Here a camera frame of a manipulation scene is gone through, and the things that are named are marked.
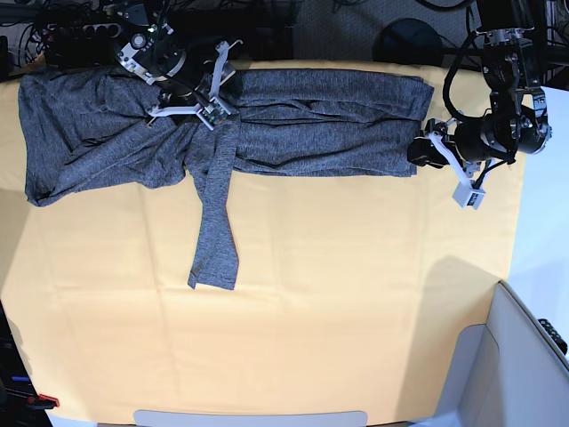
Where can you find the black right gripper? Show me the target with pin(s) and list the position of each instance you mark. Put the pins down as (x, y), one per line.
(196, 84)

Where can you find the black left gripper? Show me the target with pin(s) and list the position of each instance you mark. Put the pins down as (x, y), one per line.
(479, 141)

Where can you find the grey long-sleeve shirt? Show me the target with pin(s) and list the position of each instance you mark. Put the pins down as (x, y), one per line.
(90, 130)

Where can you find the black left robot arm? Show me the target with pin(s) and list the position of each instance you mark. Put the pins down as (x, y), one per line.
(510, 67)

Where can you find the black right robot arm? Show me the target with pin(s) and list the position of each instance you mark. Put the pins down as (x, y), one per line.
(149, 47)

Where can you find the white power strip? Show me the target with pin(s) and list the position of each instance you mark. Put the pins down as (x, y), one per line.
(97, 30)

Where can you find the dark round chair base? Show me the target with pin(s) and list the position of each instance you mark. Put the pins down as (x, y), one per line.
(409, 42)

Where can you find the yellow table cloth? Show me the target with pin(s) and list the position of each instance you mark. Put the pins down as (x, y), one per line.
(351, 292)

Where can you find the white storage bin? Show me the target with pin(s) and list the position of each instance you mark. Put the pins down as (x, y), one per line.
(507, 371)

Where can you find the black remote control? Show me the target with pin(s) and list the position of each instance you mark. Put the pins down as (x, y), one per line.
(554, 335)

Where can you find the grey plate at front edge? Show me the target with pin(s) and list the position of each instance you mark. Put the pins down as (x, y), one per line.
(157, 418)

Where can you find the red black clamp left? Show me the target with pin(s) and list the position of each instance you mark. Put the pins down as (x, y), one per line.
(41, 402)

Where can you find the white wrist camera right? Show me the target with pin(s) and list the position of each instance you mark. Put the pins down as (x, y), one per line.
(214, 113)

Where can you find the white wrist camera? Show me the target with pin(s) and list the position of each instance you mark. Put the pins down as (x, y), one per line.
(214, 113)
(466, 196)

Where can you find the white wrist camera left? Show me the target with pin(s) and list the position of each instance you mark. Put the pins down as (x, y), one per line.
(466, 196)

